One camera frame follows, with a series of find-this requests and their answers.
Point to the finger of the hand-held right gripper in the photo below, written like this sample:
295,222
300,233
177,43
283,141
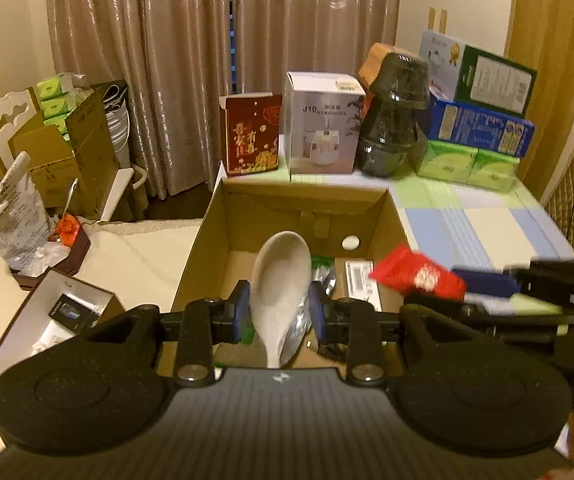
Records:
517,317
487,282

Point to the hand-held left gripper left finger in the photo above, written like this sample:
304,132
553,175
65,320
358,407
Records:
242,310

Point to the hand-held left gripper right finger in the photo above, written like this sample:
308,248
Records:
317,310

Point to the silver green foil pouch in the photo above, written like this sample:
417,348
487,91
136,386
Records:
297,330

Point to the white green medicine box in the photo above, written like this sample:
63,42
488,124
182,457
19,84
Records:
362,280

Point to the red snack packet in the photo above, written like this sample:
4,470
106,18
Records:
412,272

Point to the brown cardboard box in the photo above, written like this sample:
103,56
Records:
267,210

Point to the green tissue pack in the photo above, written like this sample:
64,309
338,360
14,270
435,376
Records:
494,172
447,160

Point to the cream bed sheet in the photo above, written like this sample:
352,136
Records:
142,260

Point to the blue printed box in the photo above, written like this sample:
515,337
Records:
477,127

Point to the small black device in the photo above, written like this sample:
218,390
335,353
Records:
74,312

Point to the dark red box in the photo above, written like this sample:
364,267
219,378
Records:
79,252

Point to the red gold box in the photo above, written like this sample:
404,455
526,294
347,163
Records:
252,135

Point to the dark green jar stack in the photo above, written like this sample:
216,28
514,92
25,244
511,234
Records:
392,130

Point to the white humidifier box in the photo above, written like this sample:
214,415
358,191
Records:
322,130

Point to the orange packet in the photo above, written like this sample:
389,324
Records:
68,227

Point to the dark green printed box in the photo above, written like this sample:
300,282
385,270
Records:
497,80

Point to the white open box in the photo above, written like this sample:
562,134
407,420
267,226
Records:
27,320

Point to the stack of white buckets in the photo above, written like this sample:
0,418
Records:
117,130

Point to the yellow curtain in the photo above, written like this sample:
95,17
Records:
552,60

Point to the white flower print box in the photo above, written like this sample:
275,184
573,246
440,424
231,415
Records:
442,55

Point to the brown carton with flap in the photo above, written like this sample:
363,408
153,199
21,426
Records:
47,170

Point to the orange brown box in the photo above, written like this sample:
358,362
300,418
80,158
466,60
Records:
372,65

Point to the silver printed bag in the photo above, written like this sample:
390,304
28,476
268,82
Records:
17,210

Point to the shiny brown curtain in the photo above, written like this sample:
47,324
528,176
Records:
142,60
317,20

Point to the bundle of green tissue packs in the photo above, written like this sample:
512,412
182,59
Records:
54,90

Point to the white carved chair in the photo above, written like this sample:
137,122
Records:
12,105

